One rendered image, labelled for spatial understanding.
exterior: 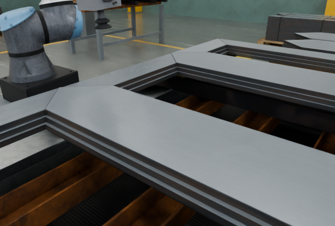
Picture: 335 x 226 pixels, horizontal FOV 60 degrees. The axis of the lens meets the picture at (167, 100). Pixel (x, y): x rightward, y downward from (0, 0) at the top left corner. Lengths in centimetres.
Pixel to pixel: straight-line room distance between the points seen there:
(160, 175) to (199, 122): 15
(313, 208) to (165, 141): 23
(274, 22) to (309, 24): 51
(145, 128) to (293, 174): 25
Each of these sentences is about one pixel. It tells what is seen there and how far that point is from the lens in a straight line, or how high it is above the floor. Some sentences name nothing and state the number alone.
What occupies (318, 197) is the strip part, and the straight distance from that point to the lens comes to 41.
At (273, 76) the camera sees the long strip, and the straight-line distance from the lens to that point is 84.
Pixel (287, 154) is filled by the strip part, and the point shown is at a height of 85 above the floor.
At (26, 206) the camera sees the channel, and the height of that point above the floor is 68.
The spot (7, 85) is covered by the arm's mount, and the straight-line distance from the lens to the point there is 116.
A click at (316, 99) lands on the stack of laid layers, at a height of 83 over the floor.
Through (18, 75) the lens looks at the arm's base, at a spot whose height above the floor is 79.
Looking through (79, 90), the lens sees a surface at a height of 85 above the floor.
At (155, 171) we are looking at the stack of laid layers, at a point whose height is 84.
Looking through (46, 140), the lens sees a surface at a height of 68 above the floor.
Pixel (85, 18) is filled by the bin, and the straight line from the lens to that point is 598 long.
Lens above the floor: 110
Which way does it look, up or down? 23 degrees down
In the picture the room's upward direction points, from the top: straight up
